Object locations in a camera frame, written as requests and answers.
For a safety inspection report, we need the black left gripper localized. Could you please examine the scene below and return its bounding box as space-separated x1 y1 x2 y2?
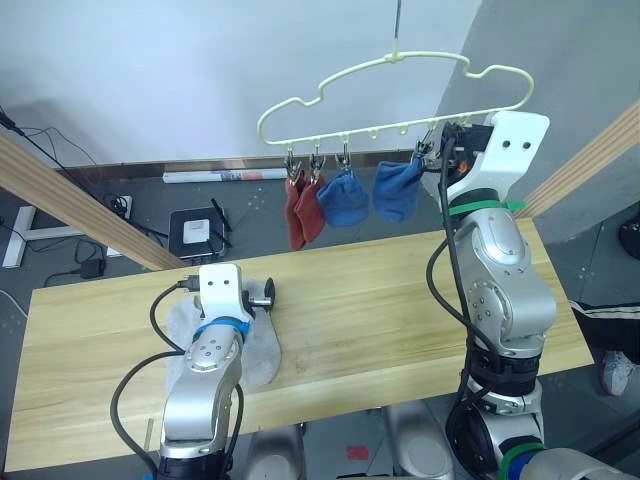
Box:
241 276 279 314

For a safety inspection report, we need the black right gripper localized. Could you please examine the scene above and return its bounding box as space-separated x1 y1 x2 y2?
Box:
415 122 494 175

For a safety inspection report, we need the light gray sock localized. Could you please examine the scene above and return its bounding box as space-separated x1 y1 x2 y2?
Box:
238 277 284 392

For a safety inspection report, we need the blue sock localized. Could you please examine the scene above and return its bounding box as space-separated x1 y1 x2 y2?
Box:
372 158 425 225
318 170 371 229

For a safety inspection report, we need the rust red sock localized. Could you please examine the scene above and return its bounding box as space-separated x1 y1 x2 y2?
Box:
294 179 327 246

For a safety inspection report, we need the cream plastic clip hanger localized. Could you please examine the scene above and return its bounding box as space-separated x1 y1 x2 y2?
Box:
256 40 535 149

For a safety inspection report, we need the blue zip tie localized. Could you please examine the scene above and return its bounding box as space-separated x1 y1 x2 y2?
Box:
192 319 251 342

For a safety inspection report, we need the green zip tie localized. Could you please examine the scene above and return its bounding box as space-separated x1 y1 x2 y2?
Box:
448 198 527 217

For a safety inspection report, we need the dark red sock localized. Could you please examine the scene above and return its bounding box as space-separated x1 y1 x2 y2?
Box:
283 177 309 251

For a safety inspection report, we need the black router with antennas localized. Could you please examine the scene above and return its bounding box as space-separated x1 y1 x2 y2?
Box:
168 198 234 261

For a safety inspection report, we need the rolled printed poster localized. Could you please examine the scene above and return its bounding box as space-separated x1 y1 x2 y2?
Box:
163 168 292 185

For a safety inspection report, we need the gray rounded shape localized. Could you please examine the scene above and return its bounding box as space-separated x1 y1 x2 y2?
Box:
246 428 307 480
383 399 455 480

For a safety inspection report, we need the light wooden beam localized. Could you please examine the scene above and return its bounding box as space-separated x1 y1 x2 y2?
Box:
0 130 187 272
513 98 640 220

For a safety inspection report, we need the white power strip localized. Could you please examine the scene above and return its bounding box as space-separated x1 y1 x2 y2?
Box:
105 193 135 220

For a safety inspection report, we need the black round base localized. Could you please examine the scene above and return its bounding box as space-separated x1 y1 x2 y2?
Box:
618 213 640 260

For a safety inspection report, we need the black trouser leg white stripe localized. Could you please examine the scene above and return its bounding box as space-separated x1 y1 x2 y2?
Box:
569 298 640 357

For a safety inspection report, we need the white sneaker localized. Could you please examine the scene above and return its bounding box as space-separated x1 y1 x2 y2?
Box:
598 349 640 397

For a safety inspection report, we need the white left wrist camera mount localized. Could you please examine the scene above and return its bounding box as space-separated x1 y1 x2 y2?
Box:
198 264 255 327

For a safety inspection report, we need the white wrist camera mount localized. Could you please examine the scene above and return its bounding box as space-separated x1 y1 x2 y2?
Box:
446 110 551 204
198 264 255 327

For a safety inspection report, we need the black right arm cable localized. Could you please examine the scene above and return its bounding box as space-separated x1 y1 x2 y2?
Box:
425 130 484 361

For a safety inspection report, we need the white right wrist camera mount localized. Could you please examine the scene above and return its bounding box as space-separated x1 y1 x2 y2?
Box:
446 110 551 204

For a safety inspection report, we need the white metal desk frame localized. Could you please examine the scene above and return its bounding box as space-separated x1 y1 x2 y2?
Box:
1 204 77 269

